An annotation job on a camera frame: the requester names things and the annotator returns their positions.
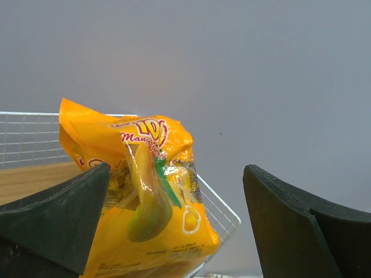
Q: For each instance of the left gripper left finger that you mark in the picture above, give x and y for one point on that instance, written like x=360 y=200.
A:
x=50 y=233

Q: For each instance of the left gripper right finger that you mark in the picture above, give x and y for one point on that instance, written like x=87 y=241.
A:
x=299 y=234

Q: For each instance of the yellow snack package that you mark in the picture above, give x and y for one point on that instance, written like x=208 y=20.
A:
x=153 y=213

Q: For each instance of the white wire wooden shelf rack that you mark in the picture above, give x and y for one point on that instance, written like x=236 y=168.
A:
x=31 y=139

